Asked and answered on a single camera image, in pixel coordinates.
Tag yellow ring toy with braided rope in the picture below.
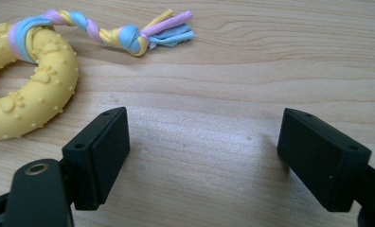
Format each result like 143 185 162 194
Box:
0 9 196 142

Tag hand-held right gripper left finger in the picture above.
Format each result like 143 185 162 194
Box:
61 106 131 212

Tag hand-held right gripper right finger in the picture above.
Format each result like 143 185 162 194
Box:
277 107 373 213

